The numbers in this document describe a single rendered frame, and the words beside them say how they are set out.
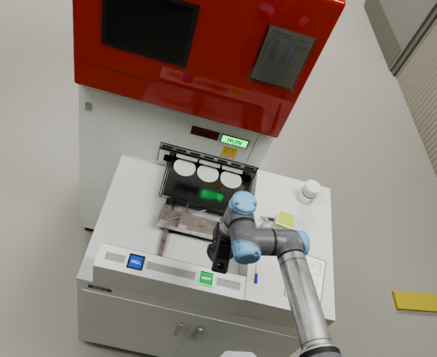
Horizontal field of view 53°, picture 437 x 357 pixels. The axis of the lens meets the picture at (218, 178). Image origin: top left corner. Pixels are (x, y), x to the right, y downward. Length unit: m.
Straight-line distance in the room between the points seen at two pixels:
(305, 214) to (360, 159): 1.94
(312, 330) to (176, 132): 1.08
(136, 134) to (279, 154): 1.74
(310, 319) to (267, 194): 0.89
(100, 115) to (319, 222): 1.03
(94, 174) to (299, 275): 1.35
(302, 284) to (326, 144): 2.68
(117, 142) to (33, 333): 1.11
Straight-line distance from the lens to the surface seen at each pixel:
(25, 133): 3.25
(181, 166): 1.96
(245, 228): 1.18
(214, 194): 1.90
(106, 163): 2.14
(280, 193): 1.93
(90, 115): 1.93
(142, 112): 1.83
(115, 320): 2.04
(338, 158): 3.69
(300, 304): 1.12
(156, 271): 1.61
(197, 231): 1.80
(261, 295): 1.66
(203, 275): 1.62
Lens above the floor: 2.41
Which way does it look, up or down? 50 degrees down
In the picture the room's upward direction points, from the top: 22 degrees clockwise
